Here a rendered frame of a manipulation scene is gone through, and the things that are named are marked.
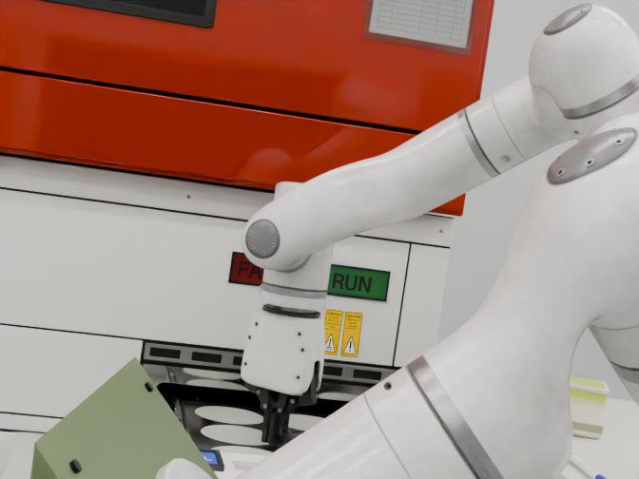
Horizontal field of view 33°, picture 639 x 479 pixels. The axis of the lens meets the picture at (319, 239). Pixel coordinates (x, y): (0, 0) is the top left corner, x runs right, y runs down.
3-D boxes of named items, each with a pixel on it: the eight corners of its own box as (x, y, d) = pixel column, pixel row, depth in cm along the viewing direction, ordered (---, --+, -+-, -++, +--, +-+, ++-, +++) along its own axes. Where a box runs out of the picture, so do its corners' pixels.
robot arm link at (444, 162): (475, 166, 115) (250, 287, 126) (509, 176, 130) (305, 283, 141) (440, 94, 117) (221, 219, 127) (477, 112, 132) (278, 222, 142)
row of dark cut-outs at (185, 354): (143, 358, 159) (145, 342, 159) (422, 388, 168) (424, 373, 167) (143, 358, 159) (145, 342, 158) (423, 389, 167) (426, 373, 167)
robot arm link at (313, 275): (308, 292, 130) (337, 290, 138) (323, 185, 129) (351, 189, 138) (247, 281, 133) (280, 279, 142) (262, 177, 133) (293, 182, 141)
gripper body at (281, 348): (243, 296, 136) (231, 381, 136) (309, 310, 130) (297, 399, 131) (277, 295, 142) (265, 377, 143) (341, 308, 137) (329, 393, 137)
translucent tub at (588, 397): (542, 419, 146) (550, 371, 146) (598, 430, 145) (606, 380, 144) (543, 431, 139) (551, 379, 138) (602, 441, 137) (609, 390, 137)
